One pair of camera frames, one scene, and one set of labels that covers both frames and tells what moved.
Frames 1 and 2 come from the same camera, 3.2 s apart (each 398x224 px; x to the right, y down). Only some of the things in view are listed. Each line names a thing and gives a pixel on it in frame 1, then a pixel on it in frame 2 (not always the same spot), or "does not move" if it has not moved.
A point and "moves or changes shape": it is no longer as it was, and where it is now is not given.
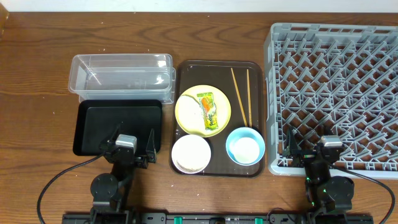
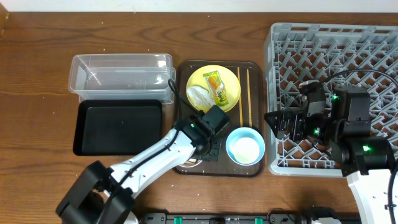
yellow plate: [203, 111] -> [231, 85]
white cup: [246, 150] does not move
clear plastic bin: [123, 76] does not move
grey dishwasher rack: [333, 79] does not move
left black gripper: [130, 157] -> [210, 151]
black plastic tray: [97, 119] does not move
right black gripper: [292, 149] -> [298, 117]
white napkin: [189, 113] moves or changes shape
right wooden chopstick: [249, 102] does not move
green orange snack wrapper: [209, 110] -> [217, 88]
